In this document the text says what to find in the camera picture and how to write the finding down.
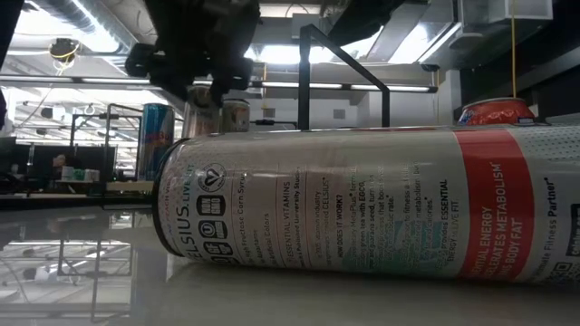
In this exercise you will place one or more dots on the Celsius Tropical Vibe can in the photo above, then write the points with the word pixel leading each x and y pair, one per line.
pixel 199 120
pixel 236 117

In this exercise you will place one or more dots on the Celsius Peach Vibe can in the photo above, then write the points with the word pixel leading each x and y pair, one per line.
pixel 340 204

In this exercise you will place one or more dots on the green container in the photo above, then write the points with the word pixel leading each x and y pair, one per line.
pixel 79 175

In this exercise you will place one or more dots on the blue silver Red Bull can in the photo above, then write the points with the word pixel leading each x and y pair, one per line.
pixel 156 136

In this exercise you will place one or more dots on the white container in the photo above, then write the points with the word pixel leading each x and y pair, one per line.
pixel 67 174
pixel 92 175

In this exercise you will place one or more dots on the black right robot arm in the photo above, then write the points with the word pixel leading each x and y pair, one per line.
pixel 358 18

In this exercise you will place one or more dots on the black background rack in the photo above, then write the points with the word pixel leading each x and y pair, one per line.
pixel 72 149

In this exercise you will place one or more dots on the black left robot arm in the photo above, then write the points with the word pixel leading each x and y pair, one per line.
pixel 9 18

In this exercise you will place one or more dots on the red soda can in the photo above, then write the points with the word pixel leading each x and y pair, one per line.
pixel 496 113

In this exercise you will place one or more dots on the person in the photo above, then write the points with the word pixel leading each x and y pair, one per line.
pixel 59 162

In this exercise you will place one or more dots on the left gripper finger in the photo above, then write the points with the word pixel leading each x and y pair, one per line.
pixel 184 90
pixel 218 93

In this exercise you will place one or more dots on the dark background screen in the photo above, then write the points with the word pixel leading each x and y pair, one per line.
pixel 36 158

